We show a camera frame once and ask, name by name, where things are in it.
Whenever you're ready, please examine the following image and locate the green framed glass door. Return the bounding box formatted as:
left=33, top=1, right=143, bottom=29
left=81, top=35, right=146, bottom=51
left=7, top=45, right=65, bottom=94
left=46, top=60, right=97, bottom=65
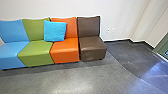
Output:
left=153, top=33, right=168, bottom=62

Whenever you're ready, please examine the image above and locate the brown sofa seat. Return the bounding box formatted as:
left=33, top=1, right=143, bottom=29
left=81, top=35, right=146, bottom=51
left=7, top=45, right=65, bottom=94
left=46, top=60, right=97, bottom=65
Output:
left=76, top=15, right=108, bottom=63

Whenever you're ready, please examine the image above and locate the orange sofa seat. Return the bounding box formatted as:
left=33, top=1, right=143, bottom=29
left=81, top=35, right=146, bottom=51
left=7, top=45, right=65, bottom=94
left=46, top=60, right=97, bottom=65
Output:
left=49, top=16, right=81, bottom=65

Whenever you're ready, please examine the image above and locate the light blue cushion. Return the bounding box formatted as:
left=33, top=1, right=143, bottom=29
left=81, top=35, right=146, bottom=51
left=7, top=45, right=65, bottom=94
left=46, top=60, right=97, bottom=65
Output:
left=43, top=20, right=68, bottom=43

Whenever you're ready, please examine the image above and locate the green sofa seat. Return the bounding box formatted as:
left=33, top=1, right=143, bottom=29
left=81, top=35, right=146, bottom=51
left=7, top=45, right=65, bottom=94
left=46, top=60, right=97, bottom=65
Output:
left=17, top=17, right=55, bottom=68

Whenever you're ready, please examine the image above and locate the blue sofa seat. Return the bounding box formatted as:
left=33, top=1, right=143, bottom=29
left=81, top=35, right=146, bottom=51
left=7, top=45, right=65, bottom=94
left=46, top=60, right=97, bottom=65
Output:
left=0, top=19, right=31, bottom=71

